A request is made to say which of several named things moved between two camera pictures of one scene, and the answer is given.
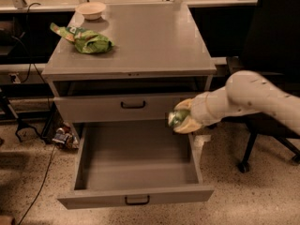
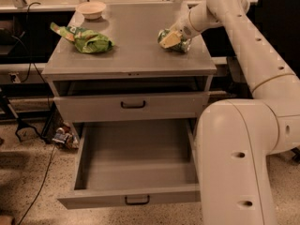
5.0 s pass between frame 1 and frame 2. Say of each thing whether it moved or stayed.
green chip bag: stayed
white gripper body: moved
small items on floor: stayed
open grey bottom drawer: stayed
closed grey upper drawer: stayed
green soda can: moved
